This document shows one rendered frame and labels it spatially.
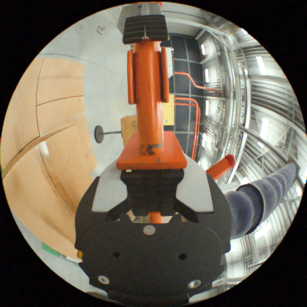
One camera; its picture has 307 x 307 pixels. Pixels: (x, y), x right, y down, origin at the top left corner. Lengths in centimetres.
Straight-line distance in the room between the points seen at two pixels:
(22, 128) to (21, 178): 45
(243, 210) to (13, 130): 101
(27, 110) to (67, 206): 59
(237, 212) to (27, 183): 55
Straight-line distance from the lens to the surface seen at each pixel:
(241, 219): 35
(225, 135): 588
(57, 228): 39
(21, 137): 72
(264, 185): 50
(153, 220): 19
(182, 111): 1097
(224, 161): 16
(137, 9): 15
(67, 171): 39
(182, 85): 1097
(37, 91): 82
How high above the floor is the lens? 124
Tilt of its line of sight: 2 degrees down
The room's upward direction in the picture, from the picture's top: 89 degrees clockwise
